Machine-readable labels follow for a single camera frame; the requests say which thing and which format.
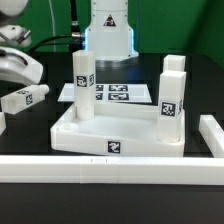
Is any white front fence bar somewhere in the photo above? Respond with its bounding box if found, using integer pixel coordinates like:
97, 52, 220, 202
0, 156, 224, 185

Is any white right fence bar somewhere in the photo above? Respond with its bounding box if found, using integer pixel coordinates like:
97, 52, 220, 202
199, 115, 224, 158

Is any white thin cable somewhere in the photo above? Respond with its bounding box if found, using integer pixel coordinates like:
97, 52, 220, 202
48, 0, 56, 53

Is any white desk tabletop tray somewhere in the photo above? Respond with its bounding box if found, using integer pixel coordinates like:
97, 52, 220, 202
50, 102, 185, 157

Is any white marker base plate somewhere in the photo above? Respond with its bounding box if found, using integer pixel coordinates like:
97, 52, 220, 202
58, 83, 152, 103

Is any black cable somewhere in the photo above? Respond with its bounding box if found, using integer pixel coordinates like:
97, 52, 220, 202
28, 0, 88, 53

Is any white fence bar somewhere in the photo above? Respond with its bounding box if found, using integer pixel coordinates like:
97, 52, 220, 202
199, 115, 224, 158
0, 156, 224, 185

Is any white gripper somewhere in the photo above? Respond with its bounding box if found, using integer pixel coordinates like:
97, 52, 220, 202
0, 47, 43, 85

